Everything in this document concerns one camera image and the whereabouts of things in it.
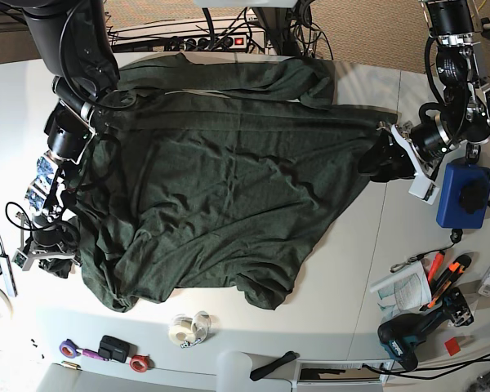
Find purple tape roll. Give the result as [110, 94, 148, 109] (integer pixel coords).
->
[59, 339, 79, 359]

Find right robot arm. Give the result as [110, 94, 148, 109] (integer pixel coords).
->
[6, 1, 120, 270]

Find clear tape rolls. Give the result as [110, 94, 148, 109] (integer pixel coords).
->
[167, 311, 212, 349]

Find dark green t-shirt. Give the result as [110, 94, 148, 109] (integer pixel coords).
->
[40, 51, 397, 313]

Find rolled paper sheet with drawing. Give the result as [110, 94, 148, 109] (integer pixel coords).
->
[369, 261, 432, 317]

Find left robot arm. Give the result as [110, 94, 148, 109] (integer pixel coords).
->
[358, 1, 490, 204]

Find blue box with black knob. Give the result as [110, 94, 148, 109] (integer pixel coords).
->
[436, 143, 490, 247]

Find black power strip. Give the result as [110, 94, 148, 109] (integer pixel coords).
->
[163, 35, 248, 53]

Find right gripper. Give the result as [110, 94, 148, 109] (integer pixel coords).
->
[13, 223, 82, 271]

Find orange black utility knife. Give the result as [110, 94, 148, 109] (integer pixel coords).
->
[419, 254, 472, 312]

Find black strap handle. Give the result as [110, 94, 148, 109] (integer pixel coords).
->
[250, 351, 299, 381]

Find dark teal cordless drill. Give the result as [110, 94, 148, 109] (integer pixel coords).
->
[377, 287, 474, 372]

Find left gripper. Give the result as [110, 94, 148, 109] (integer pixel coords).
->
[358, 120, 452, 205]

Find grey usb hub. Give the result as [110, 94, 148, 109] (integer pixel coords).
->
[0, 253, 17, 297]

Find red tape roll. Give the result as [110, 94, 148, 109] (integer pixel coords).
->
[129, 355, 149, 373]

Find black action camera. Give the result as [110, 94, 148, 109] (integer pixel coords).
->
[97, 335, 130, 363]

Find red square sticker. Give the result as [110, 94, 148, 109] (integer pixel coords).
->
[444, 337, 461, 356]

